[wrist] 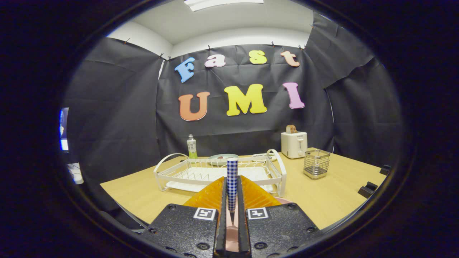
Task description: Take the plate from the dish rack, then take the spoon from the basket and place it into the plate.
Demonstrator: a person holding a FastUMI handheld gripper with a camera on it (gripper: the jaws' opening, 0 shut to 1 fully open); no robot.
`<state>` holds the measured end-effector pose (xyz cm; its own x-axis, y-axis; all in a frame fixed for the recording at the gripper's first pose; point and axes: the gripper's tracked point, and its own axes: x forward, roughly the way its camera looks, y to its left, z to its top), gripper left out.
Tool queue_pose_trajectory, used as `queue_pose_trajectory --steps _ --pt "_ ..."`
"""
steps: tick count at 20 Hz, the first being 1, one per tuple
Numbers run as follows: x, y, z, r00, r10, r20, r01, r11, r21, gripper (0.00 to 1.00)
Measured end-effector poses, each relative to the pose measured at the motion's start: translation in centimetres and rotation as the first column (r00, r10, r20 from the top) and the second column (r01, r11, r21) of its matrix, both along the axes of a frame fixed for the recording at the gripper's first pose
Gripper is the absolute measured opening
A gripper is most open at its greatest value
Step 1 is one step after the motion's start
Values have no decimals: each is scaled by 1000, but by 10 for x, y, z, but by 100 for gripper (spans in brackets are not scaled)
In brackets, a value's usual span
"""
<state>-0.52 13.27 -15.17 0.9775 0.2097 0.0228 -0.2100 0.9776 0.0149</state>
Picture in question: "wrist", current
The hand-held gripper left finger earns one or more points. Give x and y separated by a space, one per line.
223 222

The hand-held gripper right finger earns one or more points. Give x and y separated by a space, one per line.
241 222

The pink plate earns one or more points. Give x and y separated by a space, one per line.
232 236

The pale green plate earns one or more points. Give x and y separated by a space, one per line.
213 160

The small white sauce dish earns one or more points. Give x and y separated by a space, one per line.
258 156

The green squeeze bottle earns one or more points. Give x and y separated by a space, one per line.
192 148

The black backdrop cloth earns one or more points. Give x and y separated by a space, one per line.
251 132

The cream toaster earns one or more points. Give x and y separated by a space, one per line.
292 145

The toasted bread slice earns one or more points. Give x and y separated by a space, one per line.
291 129

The white device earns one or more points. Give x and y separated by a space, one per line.
76 173

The lit screen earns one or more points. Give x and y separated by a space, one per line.
64 143

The ceiling light panel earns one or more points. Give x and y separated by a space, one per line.
222 3

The black table edge bracket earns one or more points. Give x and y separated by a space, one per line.
367 190
386 169

